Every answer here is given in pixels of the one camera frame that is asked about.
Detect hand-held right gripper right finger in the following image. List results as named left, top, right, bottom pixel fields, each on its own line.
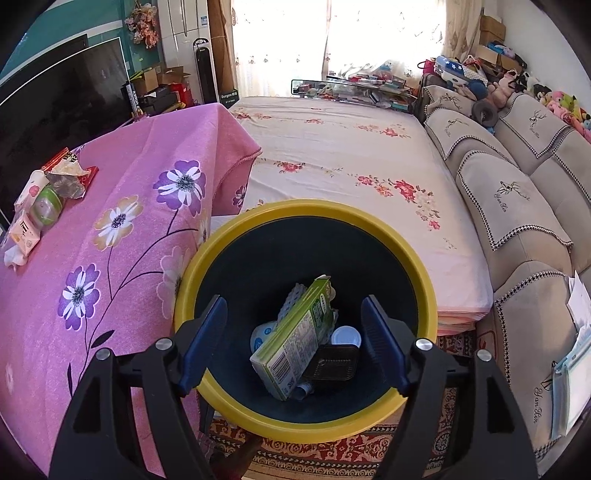
left=360, top=295, right=539, bottom=480

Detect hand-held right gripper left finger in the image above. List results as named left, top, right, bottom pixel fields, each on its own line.
left=48, top=295, right=229, bottom=480

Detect small white bottle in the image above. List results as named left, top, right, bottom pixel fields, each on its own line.
left=250, top=322, right=283, bottom=357

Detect green drink carton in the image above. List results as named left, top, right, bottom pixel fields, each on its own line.
left=249, top=274, right=340, bottom=401

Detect white foam fruit net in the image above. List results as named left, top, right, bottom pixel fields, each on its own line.
left=276, top=282, right=309, bottom=333

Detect yellow rimmed black bin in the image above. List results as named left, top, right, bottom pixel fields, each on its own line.
left=173, top=199, right=438, bottom=445

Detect green jelly cup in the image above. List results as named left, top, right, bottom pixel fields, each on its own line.
left=31, top=188, right=64, bottom=232

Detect white tissue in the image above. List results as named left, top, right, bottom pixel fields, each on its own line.
left=4, top=244, right=28, bottom=268

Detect strawberry milk carton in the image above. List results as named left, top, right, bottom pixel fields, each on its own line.
left=8, top=170, right=52, bottom=256

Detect red snack wrapper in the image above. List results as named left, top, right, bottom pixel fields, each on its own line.
left=41, top=148, right=100, bottom=200

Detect pink floral tablecloth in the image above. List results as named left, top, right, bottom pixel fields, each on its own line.
left=0, top=102, right=263, bottom=478

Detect red patterned rug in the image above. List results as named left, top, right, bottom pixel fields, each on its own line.
left=203, top=330, right=481, bottom=480

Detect white floral bed sheet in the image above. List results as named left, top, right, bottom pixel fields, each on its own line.
left=210, top=95, right=494, bottom=335

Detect paper document bundle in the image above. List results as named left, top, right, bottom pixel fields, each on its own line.
left=549, top=272, right=591, bottom=441

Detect beige sofa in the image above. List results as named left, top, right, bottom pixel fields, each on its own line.
left=422, top=85, right=591, bottom=455

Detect grey neck pillow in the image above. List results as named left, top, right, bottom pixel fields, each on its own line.
left=472, top=99, right=497, bottom=125

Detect tall black white box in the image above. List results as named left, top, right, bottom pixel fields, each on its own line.
left=122, top=82, right=139, bottom=116

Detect cluttered glass coffee table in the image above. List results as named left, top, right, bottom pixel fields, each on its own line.
left=290, top=71, right=421, bottom=112

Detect open cardboard box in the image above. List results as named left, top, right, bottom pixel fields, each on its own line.
left=129, top=68, right=162, bottom=95
left=159, top=66, right=191, bottom=88

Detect black tower fan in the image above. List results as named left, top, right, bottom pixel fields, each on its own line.
left=193, top=38, right=219, bottom=106

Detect pink plush toy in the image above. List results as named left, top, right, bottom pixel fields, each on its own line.
left=489, top=71, right=518, bottom=109

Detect large curved television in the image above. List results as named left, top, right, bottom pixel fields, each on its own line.
left=0, top=38, right=133, bottom=217

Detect blue star print bag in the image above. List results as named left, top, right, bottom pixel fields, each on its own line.
left=434, top=55, right=476, bottom=88

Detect pile of plush toys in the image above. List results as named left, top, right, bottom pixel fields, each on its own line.
left=526, top=74, right=591, bottom=144

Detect sheer embroidered curtain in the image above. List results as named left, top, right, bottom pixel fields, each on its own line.
left=231, top=0, right=483, bottom=84

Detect hanging artificial flowers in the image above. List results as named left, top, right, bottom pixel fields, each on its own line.
left=124, top=2, right=160, bottom=49

